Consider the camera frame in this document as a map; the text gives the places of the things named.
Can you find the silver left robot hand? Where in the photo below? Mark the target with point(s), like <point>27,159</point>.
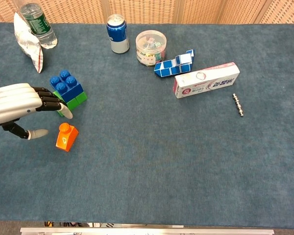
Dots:
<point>12,100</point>

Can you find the blue toy block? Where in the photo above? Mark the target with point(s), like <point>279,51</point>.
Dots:
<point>71,91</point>

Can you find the green toy block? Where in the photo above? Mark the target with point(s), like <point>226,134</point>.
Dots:
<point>76,102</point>

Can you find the orange toy block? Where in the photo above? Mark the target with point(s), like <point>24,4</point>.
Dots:
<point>66,142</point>

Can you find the crumpled white snack bag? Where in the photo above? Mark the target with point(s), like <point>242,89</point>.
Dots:
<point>27,46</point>

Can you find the clear bottle with green label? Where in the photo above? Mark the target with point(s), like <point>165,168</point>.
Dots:
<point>39,27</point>

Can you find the blue and white drink can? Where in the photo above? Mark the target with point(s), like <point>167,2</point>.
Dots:
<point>117,34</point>

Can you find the teal felt table cloth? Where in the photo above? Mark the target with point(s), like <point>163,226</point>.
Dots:
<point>147,159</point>

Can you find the clear jar of colourful clips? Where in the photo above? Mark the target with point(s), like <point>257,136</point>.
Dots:
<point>150,49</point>

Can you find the blue and white snake puzzle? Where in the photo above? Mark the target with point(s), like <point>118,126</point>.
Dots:
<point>166,71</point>

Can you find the woven wicker folding screen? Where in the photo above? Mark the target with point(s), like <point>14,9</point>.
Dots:
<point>147,11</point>

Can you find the white and pink toothpaste box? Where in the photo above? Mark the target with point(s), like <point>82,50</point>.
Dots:
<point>205,80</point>

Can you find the small beaded metal rod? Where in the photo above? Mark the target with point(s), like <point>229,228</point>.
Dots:
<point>238,104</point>

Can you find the aluminium profile rail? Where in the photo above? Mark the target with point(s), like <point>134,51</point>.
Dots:
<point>147,231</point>

